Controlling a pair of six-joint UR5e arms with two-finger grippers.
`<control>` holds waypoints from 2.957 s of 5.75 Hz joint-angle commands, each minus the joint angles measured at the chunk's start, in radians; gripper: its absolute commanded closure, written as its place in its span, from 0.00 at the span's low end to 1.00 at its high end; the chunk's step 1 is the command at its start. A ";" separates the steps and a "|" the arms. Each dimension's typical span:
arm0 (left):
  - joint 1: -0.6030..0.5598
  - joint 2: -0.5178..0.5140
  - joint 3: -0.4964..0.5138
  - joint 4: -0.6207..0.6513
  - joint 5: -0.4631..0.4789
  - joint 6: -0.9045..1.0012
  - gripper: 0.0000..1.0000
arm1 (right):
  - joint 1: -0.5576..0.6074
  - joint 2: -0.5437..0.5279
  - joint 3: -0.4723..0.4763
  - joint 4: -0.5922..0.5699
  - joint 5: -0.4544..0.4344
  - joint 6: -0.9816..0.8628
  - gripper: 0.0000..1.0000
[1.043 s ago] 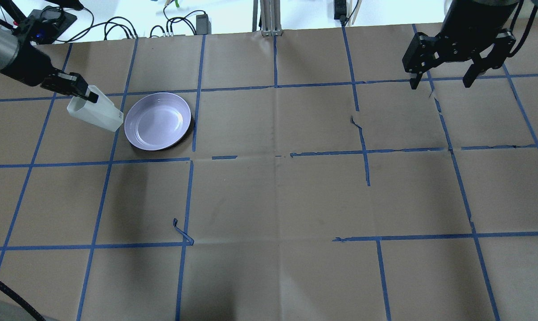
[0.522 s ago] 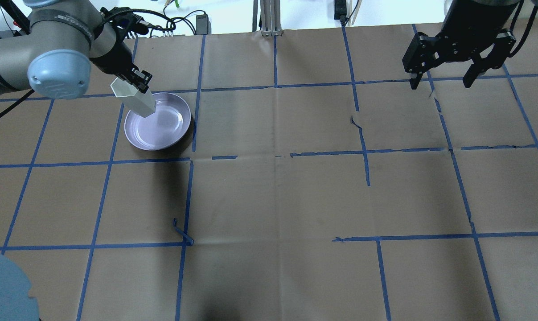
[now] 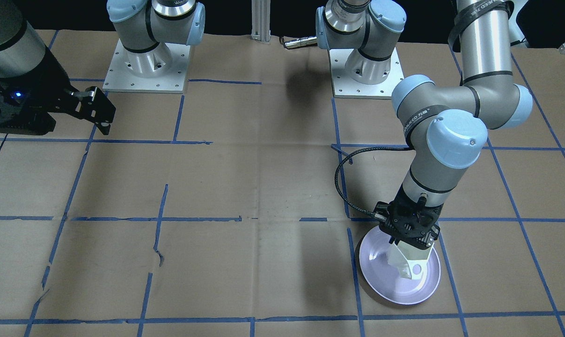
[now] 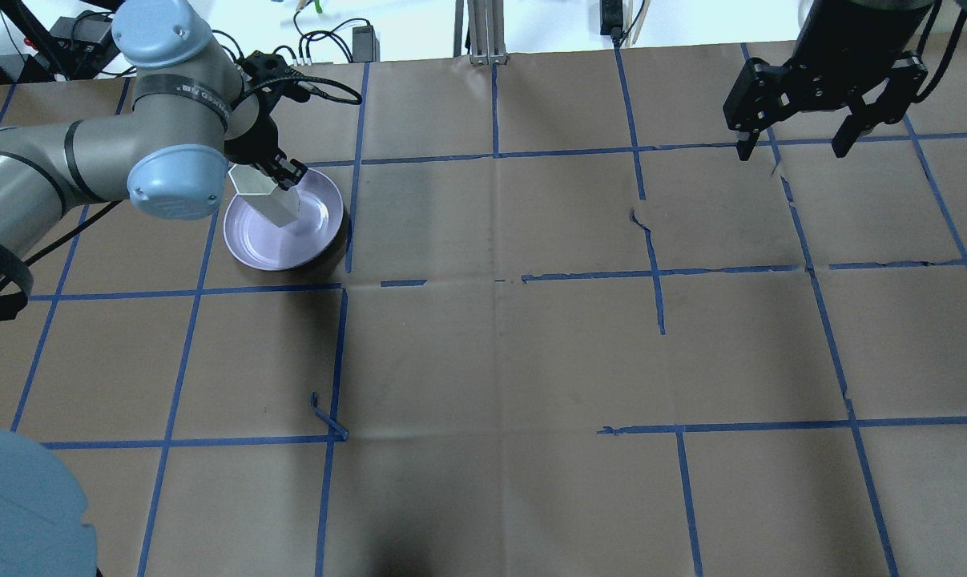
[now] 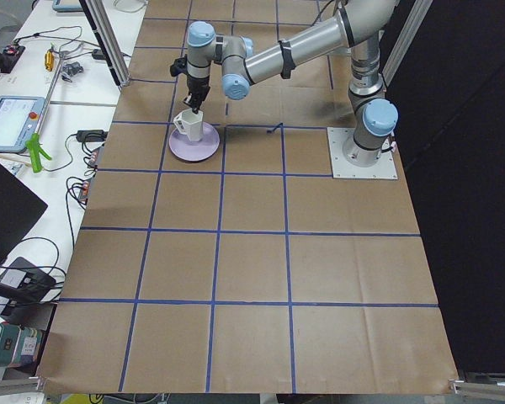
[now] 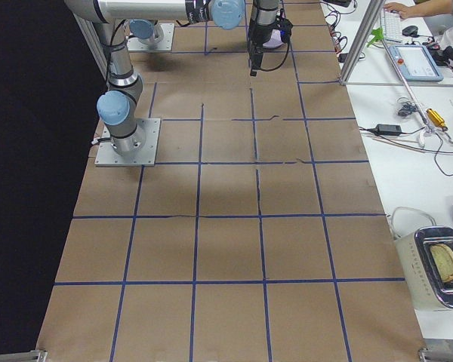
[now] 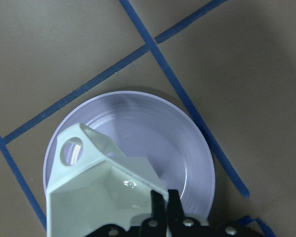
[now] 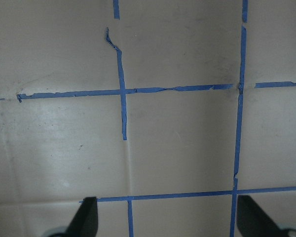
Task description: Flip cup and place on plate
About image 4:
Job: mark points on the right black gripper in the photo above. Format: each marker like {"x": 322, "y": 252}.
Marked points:
{"x": 845, "y": 50}

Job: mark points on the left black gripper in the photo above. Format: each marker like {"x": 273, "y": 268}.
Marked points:
{"x": 252, "y": 146}

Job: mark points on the white hexagonal cup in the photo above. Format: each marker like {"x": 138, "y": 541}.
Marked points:
{"x": 279, "y": 206}

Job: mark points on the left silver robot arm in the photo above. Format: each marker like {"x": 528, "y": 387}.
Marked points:
{"x": 195, "y": 112}

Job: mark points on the purple plate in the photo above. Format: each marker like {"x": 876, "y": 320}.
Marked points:
{"x": 257, "y": 243}

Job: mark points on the black power adapter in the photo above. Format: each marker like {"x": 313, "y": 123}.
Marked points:
{"x": 364, "y": 45}
{"x": 611, "y": 17}

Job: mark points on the black power adapter far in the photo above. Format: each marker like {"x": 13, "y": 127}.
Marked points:
{"x": 611, "y": 17}

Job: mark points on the brown paper table cover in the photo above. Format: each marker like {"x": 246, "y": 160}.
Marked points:
{"x": 568, "y": 333}

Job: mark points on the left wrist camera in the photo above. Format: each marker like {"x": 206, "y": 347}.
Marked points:
{"x": 269, "y": 78}

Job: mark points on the aluminium frame post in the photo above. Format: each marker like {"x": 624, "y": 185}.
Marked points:
{"x": 479, "y": 32}

